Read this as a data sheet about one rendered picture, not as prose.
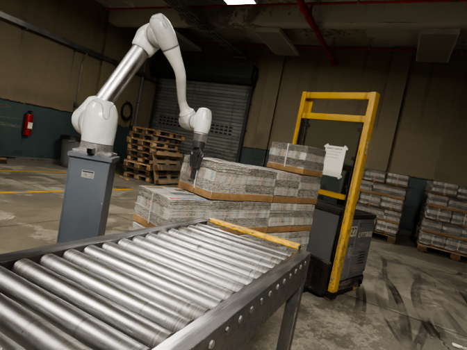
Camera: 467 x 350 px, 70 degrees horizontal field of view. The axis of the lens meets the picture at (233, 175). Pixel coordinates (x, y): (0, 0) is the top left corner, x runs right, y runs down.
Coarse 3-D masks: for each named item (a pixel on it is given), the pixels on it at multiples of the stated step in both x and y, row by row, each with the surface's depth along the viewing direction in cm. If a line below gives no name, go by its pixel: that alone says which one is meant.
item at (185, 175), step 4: (184, 156) 226; (188, 156) 223; (184, 160) 225; (188, 160) 222; (220, 160) 238; (184, 164) 225; (188, 164) 221; (184, 168) 224; (188, 168) 221; (180, 172) 227; (184, 172) 223; (188, 172) 220; (180, 176) 226; (184, 176) 223; (188, 176) 219; (180, 180) 227; (184, 180) 222; (188, 180) 219; (192, 184) 216
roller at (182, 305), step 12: (72, 252) 90; (84, 264) 86; (96, 264) 86; (108, 276) 82; (120, 276) 81; (132, 276) 82; (132, 288) 79; (144, 288) 78; (156, 288) 78; (156, 300) 75; (168, 300) 75; (180, 300) 74; (180, 312) 72; (192, 312) 72; (204, 312) 71
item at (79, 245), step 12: (144, 228) 124; (156, 228) 128; (168, 228) 131; (84, 240) 100; (96, 240) 102; (108, 240) 104; (12, 252) 82; (24, 252) 84; (36, 252) 85; (48, 252) 86; (60, 252) 89; (0, 264) 76; (12, 264) 78
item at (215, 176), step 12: (204, 168) 207; (216, 168) 199; (228, 168) 204; (240, 168) 212; (204, 180) 206; (216, 180) 201; (228, 180) 207; (240, 180) 214; (228, 192) 209; (240, 192) 216
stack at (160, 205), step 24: (144, 192) 202; (168, 192) 200; (192, 192) 219; (144, 216) 200; (168, 216) 182; (192, 216) 194; (216, 216) 207; (240, 216) 222; (264, 216) 240; (288, 216) 260; (264, 240) 242
